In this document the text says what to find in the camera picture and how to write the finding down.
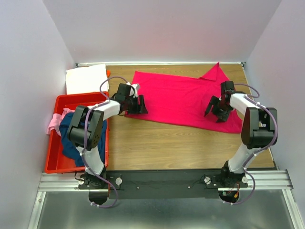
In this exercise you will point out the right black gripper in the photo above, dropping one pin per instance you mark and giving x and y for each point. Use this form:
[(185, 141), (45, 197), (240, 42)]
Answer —
[(222, 117)]

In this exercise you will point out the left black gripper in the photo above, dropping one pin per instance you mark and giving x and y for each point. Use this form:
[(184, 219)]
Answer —
[(136, 109)]

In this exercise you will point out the magenta t shirt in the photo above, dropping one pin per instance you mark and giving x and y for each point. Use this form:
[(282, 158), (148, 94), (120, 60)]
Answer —
[(179, 100)]

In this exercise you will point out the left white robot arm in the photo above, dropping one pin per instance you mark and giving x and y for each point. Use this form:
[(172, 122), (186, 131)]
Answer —
[(85, 128)]

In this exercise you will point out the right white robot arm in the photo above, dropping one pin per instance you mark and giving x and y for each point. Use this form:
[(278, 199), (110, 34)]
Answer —
[(259, 132)]

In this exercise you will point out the small orange object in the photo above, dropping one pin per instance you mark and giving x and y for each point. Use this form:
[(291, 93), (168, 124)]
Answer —
[(108, 73)]

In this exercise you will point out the folded white t shirt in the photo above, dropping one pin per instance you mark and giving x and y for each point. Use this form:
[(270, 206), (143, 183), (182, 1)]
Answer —
[(83, 80)]

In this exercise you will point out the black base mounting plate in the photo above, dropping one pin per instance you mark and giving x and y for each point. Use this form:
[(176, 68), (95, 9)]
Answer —
[(115, 185)]

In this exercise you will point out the navy blue t shirt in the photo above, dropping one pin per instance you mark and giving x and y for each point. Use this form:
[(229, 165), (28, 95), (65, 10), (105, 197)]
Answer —
[(69, 150)]

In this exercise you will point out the light pink t shirt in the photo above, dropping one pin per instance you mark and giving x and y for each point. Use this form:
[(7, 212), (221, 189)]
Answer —
[(56, 121)]

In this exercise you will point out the red plastic bin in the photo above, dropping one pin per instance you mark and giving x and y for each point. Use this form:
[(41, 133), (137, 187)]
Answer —
[(56, 162)]

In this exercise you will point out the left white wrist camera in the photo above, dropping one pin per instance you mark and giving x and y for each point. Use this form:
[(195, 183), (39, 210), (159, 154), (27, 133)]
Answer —
[(134, 89)]

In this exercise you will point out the aluminium frame rail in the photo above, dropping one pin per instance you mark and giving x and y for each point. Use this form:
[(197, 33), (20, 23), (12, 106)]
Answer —
[(266, 203)]

